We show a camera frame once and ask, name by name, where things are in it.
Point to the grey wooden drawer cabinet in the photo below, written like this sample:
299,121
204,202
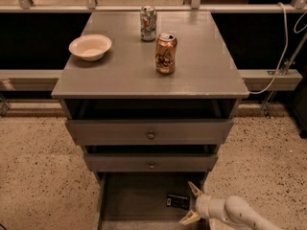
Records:
124,84

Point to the metal stand leg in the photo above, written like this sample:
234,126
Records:
283,71

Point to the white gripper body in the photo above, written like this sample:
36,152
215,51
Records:
201,205

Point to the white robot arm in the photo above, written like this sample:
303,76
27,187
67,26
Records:
233,211

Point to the round top drawer knob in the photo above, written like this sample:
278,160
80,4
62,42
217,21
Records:
150,135

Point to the orange soda can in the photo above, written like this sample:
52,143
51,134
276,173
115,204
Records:
165,53

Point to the green white soda can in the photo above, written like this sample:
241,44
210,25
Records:
148,18

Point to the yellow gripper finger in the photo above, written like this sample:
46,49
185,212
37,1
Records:
195,190
190,217

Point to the grey open bottom drawer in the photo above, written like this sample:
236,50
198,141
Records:
137,201

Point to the metal railing frame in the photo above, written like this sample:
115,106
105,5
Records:
153,4

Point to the grey middle drawer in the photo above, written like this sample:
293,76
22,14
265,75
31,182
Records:
138,162

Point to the round middle drawer knob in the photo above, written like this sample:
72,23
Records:
151,165

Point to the round drawer knob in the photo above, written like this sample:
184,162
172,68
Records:
150,135
151,165

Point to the white bowl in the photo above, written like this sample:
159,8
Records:
90,47

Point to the grey top drawer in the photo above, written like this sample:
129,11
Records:
133,132

